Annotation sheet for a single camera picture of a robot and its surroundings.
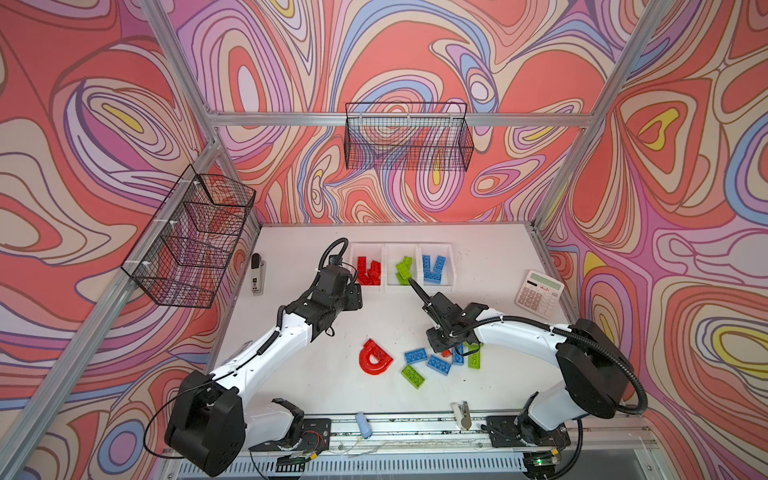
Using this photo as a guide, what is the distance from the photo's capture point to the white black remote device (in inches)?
39.4

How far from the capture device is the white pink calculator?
976 millimetres

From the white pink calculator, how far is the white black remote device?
88cm

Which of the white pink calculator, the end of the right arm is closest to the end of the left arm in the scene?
the end of the right arm
